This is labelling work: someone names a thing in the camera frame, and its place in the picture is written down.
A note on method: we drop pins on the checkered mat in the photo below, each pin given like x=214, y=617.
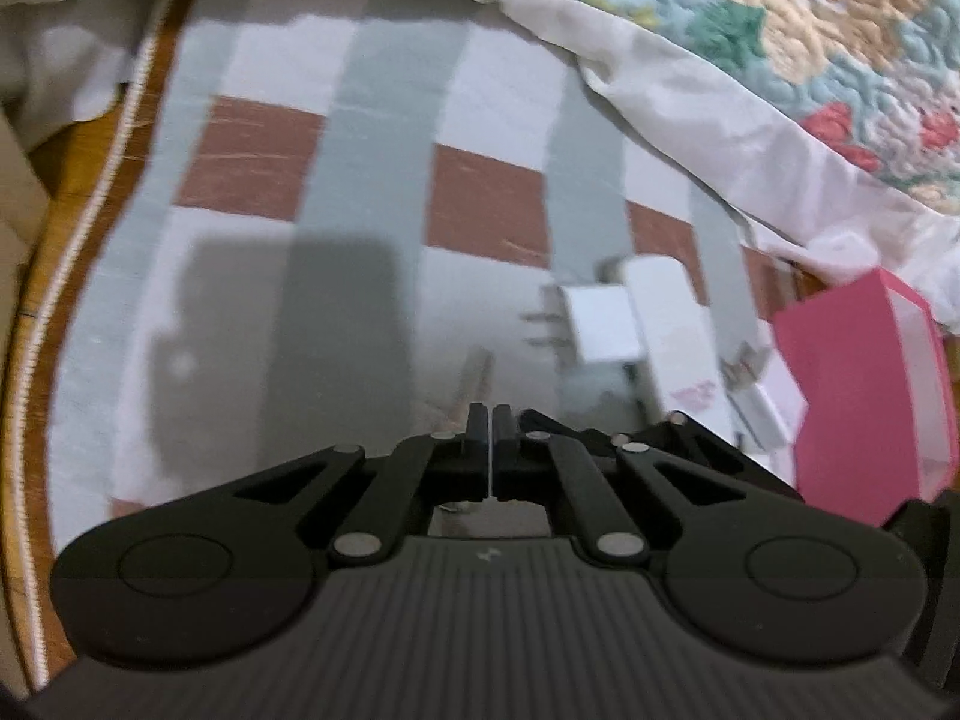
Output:
x=300, y=165

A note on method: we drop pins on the pink box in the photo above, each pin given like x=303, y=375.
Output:
x=847, y=390

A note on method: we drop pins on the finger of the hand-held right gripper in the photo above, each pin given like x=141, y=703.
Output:
x=712, y=442

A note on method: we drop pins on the floral quilt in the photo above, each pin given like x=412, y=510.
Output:
x=787, y=15

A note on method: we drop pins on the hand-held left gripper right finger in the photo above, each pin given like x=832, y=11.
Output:
x=502, y=427

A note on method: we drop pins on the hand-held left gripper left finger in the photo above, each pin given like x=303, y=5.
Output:
x=478, y=427

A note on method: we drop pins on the white plug charger grey logo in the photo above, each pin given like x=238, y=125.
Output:
x=772, y=409

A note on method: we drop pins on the silver key bunch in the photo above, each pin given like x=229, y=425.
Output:
x=474, y=379

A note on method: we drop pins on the white red-print power bank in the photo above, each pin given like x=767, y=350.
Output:
x=675, y=330

